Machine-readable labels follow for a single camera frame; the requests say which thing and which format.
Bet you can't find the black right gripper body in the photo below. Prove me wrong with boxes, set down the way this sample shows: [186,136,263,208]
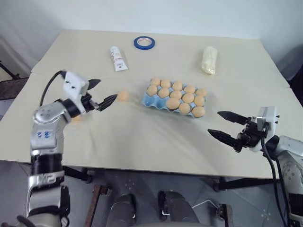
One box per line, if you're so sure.
[232,116,270,153]

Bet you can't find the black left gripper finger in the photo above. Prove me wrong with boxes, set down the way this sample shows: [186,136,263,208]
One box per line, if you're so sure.
[95,94,118,112]
[88,79,101,92]

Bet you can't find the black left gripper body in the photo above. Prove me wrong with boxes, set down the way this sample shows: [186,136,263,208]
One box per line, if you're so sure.
[81,92,100,114]

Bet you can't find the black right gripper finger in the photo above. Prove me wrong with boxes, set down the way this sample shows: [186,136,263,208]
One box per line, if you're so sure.
[217,111,249,126]
[207,128,238,147]

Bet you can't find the blue egg carton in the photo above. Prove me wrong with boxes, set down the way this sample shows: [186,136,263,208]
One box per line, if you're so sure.
[141,79,209,119]

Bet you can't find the white squeeze tube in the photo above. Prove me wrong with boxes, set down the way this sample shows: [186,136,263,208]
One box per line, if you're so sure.
[109,46,130,72]

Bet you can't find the blue tape roll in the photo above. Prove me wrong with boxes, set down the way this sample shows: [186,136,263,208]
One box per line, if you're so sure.
[133,36,156,51]

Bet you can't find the clear bag of pale contents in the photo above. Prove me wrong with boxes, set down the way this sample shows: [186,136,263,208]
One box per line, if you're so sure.
[200,46,219,76]

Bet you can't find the dark furniture piece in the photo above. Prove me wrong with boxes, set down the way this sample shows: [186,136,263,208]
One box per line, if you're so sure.
[287,68,303,105]

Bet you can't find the dark wooden rack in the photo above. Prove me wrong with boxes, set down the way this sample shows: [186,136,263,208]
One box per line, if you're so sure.
[0,60,30,102]

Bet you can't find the dark rounded shape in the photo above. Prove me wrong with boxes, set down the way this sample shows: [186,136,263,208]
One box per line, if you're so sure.
[110,193,137,227]
[158,190,200,227]

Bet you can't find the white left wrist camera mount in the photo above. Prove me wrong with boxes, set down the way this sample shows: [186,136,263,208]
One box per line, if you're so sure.
[62,70,90,114]

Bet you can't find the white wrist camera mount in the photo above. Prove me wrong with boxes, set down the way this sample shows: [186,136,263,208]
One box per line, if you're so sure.
[250,106,280,153]
[62,70,90,114]

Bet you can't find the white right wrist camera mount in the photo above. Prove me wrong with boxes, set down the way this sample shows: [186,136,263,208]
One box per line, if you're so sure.
[250,106,280,153]

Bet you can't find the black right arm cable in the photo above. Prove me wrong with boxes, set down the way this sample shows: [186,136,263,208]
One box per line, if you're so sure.
[260,137,289,227]

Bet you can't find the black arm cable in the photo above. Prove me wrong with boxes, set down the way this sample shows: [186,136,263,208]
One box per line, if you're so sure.
[260,137,289,227]
[39,70,68,106]

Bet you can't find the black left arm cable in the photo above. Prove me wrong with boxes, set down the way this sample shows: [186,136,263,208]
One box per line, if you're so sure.
[39,70,68,106]

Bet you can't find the black table frame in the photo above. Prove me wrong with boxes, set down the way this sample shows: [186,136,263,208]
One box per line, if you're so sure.
[62,166,281,192]

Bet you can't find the white floor cable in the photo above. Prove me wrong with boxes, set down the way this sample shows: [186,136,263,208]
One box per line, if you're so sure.
[191,200,221,210]

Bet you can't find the rusty metal post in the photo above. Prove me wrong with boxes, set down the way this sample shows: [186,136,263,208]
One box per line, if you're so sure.
[86,184,112,227]
[217,203,235,227]

